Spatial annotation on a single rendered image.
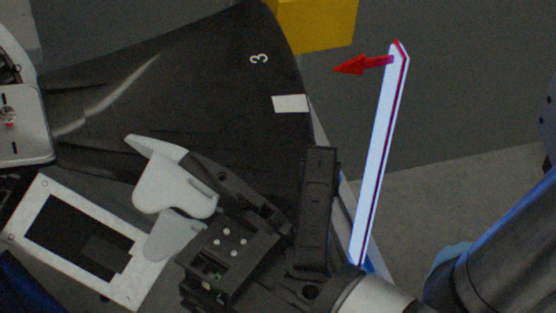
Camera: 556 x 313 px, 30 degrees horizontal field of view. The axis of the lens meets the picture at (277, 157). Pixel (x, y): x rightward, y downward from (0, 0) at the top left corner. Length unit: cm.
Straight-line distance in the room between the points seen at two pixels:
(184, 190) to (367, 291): 16
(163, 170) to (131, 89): 13
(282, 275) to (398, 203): 160
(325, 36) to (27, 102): 44
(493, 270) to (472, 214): 158
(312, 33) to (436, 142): 115
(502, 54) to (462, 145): 28
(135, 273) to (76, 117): 20
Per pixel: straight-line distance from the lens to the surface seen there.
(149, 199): 78
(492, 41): 217
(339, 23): 122
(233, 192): 77
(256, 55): 94
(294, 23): 119
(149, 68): 92
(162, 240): 85
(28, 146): 87
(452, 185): 243
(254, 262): 76
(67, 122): 88
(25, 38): 144
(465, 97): 226
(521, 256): 79
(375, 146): 104
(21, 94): 91
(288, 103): 93
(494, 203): 242
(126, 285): 101
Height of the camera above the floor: 183
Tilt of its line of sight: 49 degrees down
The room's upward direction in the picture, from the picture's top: 6 degrees clockwise
